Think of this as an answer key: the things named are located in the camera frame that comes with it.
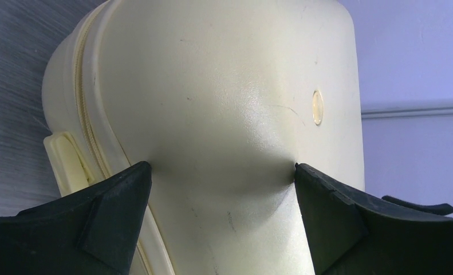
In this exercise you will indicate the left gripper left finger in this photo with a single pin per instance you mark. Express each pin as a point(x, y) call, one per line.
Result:
point(91, 231)

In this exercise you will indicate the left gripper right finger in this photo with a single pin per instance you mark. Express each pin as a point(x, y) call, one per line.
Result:
point(352, 232)

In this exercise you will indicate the yellow hard-shell suitcase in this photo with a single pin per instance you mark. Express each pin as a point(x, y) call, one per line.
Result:
point(222, 99)

